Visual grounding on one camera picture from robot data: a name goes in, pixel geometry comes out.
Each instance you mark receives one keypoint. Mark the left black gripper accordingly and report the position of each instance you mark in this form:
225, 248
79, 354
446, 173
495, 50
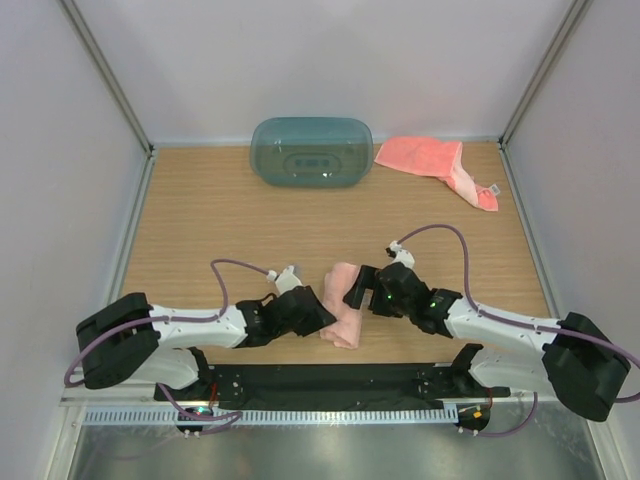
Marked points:
317, 319

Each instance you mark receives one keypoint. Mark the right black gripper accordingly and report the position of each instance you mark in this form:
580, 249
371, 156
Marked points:
367, 279

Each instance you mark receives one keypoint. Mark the long pink towel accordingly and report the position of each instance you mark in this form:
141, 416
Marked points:
345, 332

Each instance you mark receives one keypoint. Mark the teal translucent plastic bin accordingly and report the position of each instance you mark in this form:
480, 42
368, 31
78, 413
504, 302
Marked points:
311, 152

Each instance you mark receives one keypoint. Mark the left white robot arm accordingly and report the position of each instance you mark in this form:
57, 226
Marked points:
133, 339

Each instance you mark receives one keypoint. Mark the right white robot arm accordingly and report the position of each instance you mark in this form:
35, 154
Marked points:
570, 358

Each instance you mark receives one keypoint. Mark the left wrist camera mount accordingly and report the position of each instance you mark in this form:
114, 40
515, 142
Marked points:
285, 280

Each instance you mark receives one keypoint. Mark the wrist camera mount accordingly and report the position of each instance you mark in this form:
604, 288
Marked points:
285, 280
398, 254

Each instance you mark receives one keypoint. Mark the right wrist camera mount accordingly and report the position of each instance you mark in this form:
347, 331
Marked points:
398, 254

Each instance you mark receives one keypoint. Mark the slotted white cable duct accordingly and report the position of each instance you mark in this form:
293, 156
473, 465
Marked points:
166, 415

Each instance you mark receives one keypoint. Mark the right aluminium frame post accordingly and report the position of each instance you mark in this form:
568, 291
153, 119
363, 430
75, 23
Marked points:
559, 41

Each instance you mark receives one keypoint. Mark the aluminium frame post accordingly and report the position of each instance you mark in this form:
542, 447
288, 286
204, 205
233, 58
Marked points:
559, 41
95, 53

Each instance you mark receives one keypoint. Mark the left aluminium frame post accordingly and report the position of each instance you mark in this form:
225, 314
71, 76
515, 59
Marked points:
95, 53

